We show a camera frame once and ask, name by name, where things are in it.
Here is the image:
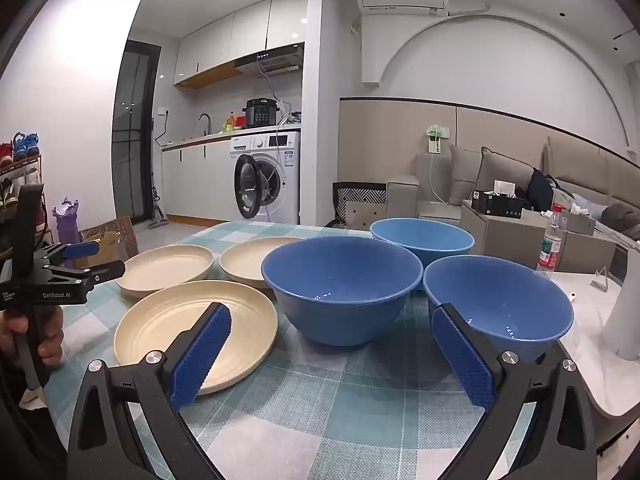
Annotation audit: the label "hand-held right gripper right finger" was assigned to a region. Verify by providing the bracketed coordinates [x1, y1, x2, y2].
[431, 303, 598, 480]

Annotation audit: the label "black box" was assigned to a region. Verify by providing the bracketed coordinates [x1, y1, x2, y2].
[471, 189, 525, 217]

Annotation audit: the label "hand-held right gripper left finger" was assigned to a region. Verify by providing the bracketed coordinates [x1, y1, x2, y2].
[66, 302, 233, 480]

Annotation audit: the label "clear phone stand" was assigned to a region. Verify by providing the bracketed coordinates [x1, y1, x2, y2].
[592, 266, 623, 292]

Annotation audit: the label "white lower kitchen cabinets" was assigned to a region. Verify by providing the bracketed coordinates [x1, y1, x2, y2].
[161, 141, 236, 221]

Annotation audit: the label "teal checked tablecloth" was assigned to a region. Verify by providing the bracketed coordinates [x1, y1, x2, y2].
[50, 221, 568, 480]

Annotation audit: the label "clear water bottle red label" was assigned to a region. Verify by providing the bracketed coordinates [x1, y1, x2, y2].
[536, 205, 568, 273]

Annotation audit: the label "black pressure cooker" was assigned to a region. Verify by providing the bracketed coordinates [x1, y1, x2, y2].
[242, 98, 279, 129]

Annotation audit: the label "white electric kettle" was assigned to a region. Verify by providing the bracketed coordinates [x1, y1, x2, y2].
[602, 255, 640, 361]

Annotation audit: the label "range hood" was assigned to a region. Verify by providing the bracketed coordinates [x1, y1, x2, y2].
[234, 42, 305, 75]

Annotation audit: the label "dark clothes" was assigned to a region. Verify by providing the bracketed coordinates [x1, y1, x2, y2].
[526, 169, 557, 212]

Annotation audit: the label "blue bowl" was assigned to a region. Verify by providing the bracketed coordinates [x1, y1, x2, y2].
[423, 255, 575, 366]
[370, 217, 475, 271]
[261, 236, 425, 347]

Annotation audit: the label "floor mop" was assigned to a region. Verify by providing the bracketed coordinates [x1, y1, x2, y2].
[148, 185, 168, 231]

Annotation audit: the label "cream plate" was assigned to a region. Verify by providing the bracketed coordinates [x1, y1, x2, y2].
[113, 280, 279, 396]
[116, 244, 215, 295]
[219, 236, 306, 290]

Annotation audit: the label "grey sofa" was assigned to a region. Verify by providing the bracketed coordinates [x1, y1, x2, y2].
[386, 145, 608, 231]

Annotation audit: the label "person's left hand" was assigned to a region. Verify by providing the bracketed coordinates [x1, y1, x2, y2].
[0, 305, 65, 367]

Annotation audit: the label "wall socket with green plug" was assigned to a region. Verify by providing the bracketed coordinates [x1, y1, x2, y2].
[425, 125, 449, 153]

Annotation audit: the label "white upper cabinets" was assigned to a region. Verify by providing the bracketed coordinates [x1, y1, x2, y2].
[173, 0, 310, 86]

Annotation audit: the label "folded black white patterned rug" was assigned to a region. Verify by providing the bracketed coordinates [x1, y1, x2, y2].
[332, 181, 388, 231]

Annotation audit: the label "white charging cable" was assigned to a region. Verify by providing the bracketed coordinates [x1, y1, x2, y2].
[428, 151, 453, 207]

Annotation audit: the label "purple bag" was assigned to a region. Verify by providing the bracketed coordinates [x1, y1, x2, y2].
[53, 199, 83, 246]

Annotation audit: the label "brown cardboard box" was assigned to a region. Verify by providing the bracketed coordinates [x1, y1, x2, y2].
[80, 216, 140, 261]

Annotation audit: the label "beige bed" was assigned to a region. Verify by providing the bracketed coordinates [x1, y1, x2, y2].
[542, 135, 640, 256]

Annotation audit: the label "marble top coffee table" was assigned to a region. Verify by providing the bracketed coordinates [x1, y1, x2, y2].
[532, 269, 640, 456]

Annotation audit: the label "dark glass door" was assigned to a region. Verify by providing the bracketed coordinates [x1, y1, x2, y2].
[111, 40, 162, 226]

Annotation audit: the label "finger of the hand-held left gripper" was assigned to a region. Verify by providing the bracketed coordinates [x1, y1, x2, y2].
[34, 241, 101, 267]
[43, 259, 126, 286]

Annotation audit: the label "white washing machine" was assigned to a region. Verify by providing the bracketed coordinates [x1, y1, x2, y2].
[230, 131, 301, 225]

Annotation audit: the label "wooden shoe rack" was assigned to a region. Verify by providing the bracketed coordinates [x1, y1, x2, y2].
[0, 132, 51, 261]

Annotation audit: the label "grey sofa cushion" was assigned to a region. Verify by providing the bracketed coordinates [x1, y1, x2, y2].
[470, 147, 535, 208]
[448, 145, 483, 206]

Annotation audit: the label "dark green blanket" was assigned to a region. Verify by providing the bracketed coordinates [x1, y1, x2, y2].
[600, 202, 640, 242]

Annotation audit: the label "grey side cabinet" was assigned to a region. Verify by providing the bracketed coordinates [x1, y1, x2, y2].
[460, 200, 596, 271]

